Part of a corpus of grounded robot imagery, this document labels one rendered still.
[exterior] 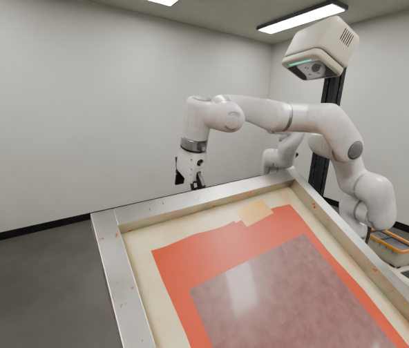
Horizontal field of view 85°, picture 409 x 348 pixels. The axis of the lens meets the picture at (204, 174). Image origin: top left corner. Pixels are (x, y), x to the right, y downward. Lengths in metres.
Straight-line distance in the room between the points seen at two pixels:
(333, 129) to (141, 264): 0.55
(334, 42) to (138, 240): 0.84
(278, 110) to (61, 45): 3.31
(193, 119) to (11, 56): 3.24
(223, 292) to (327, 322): 0.21
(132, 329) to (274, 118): 0.56
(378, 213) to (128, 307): 0.75
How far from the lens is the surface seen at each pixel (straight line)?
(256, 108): 0.69
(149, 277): 0.43
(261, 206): 0.62
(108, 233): 0.43
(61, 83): 3.65
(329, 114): 0.66
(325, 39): 0.93
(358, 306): 0.64
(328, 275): 0.62
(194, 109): 0.57
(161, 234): 0.47
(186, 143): 0.60
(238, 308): 0.47
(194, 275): 0.45
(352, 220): 0.99
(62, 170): 3.74
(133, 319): 0.38
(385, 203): 0.88
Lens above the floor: 1.74
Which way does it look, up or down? 17 degrees down
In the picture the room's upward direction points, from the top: 1 degrees clockwise
